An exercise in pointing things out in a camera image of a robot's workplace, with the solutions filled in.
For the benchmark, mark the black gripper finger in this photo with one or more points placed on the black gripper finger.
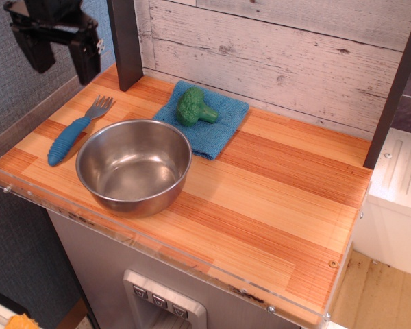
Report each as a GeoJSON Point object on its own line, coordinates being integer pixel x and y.
{"type": "Point", "coordinates": [37, 51]}
{"type": "Point", "coordinates": [86, 59]}

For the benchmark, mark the white toy sink unit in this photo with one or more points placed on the white toy sink unit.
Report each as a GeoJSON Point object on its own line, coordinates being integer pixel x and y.
{"type": "Point", "coordinates": [383, 231]}

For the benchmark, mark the clear acrylic table guard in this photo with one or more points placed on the clear acrylic table guard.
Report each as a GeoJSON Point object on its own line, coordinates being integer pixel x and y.
{"type": "Point", "coordinates": [271, 217]}

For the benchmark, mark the grey toy fridge cabinet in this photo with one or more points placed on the grey toy fridge cabinet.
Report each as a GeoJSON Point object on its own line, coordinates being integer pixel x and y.
{"type": "Point", "coordinates": [99, 262]}

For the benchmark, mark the blue folded cloth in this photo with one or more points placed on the blue folded cloth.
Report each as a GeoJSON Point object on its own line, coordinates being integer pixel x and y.
{"type": "Point", "coordinates": [206, 139]}

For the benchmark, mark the dark left shelf post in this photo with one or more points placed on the dark left shelf post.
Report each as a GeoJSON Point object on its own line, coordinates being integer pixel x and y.
{"type": "Point", "coordinates": [126, 42]}

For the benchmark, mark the stainless steel bowl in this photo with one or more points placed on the stainless steel bowl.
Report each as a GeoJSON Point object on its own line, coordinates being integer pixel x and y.
{"type": "Point", "coordinates": [135, 167]}

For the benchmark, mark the dark shelf post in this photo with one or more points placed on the dark shelf post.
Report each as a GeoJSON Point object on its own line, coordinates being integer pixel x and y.
{"type": "Point", "coordinates": [126, 42]}
{"type": "Point", "coordinates": [390, 107]}

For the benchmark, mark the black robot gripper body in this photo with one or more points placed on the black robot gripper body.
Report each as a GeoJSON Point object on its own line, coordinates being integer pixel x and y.
{"type": "Point", "coordinates": [56, 21]}

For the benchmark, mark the green toy broccoli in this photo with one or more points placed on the green toy broccoli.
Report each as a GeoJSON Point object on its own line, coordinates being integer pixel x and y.
{"type": "Point", "coordinates": [191, 108]}

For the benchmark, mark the blue handled metal fork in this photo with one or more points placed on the blue handled metal fork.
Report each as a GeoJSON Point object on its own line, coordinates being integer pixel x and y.
{"type": "Point", "coordinates": [64, 142]}

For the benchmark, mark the orange object bottom left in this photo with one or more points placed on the orange object bottom left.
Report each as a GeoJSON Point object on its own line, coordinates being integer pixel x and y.
{"type": "Point", "coordinates": [21, 322]}

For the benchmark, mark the silver dispenser button panel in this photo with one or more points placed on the silver dispenser button panel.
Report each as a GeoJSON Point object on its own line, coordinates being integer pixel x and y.
{"type": "Point", "coordinates": [154, 305]}

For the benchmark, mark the dark right shelf post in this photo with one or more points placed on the dark right shelf post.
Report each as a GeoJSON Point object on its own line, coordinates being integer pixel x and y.
{"type": "Point", "coordinates": [390, 107]}

